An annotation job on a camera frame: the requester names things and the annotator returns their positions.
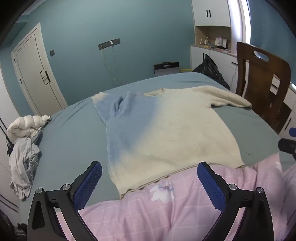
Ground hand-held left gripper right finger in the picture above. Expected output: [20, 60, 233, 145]
[197, 161, 274, 241]

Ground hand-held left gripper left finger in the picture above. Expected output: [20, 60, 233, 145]
[27, 161, 102, 241]

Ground white and blue knit sweater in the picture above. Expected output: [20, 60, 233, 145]
[92, 85, 252, 199]

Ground crumpled grey clothes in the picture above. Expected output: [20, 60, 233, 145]
[9, 137, 41, 200]

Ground bed with teal sheet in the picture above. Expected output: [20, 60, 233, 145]
[17, 72, 289, 209]

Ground pink checked quilt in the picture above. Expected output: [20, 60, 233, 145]
[55, 153, 296, 241]

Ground brown wooden chair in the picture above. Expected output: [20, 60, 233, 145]
[235, 42, 291, 134]

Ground white puffer jacket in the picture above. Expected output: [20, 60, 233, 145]
[7, 115, 52, 143]

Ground black plastic bag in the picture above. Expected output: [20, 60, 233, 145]
[192, 54, 231, 91]

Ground white wardrobe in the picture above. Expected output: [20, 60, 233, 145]
[0, 76, 21, 214]

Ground white door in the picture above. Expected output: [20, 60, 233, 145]
[11, 23, 68, 116]

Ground black and white flat box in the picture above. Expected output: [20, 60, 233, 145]
[154, 61, 180, 76]

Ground white cabinet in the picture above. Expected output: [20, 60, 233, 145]
[190, 0, 296, 139]

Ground black door handle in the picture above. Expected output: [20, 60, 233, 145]
[40, 71, 51, 84]

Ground yellow-green cable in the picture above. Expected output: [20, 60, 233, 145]
[100, 46, 121, 85]

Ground grey wall socket strip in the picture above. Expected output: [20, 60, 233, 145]
[98, 39, 121, 50]

